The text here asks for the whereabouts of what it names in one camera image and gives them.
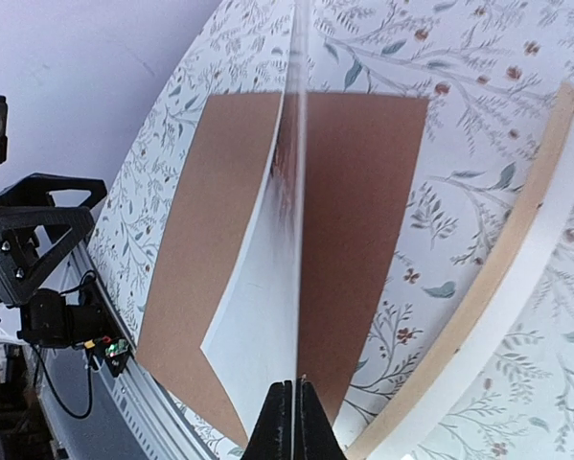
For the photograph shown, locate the white photo mat board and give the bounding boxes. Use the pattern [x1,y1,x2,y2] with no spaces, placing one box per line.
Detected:
[375,109,574,459]

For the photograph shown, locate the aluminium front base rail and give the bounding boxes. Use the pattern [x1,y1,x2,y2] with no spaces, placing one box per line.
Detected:
[36,239,220,460]

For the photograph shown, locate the floral patterned table cover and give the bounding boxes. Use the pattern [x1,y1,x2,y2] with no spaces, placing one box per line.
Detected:
[88,1,574,446]

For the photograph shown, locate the photo with white border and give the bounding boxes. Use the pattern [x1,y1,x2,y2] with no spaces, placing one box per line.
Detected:
[200,1,310,436]

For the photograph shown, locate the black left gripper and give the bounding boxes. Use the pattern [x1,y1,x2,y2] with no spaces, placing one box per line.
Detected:
[0,172,107,306]

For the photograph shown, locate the light wooden picture frame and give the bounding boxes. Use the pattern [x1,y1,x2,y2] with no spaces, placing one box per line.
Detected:
[346,82,574,459]

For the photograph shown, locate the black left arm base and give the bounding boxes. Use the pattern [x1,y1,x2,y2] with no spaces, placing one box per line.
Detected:
[16,286,130,378]

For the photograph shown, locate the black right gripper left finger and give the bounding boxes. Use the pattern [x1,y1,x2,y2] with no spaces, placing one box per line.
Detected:
[241,380,293,460]

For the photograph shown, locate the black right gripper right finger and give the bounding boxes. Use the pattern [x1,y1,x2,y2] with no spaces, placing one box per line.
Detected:
[293,378,346,460]

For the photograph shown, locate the brown backing board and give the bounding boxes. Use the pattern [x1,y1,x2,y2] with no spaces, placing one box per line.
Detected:
[136,92,428,444]

